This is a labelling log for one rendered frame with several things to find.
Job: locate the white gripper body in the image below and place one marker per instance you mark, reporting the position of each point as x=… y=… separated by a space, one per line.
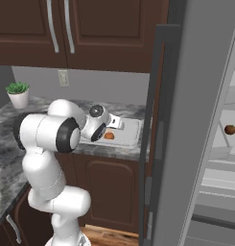
x=120 y=123

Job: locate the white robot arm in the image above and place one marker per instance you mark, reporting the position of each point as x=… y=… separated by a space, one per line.
x=42 y=166

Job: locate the white tupperware container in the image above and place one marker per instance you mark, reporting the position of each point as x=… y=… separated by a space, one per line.
x=128 y=131

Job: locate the orange tangerine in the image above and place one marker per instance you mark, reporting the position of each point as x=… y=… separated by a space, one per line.
x=109 y=135

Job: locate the grey fridge door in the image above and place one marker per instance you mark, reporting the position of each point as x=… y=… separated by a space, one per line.
x=192 y=96

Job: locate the red apple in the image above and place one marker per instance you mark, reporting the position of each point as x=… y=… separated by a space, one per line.
x=230 y=129

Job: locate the grey fridge interior with shelves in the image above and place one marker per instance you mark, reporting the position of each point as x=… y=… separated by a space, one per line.
x=223 y=179

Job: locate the brown base cupboard door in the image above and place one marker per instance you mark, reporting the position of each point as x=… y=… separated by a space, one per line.
x=112 y=192
x=29 y=224

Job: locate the green plant in white pot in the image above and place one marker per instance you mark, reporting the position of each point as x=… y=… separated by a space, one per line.
x=18 y=94

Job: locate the beige wall socket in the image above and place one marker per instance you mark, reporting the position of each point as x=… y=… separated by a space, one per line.
x=63 y=78

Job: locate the brown wall cupboard door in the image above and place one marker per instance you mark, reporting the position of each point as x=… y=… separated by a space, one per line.
x=115 y=32
x=19 y=32

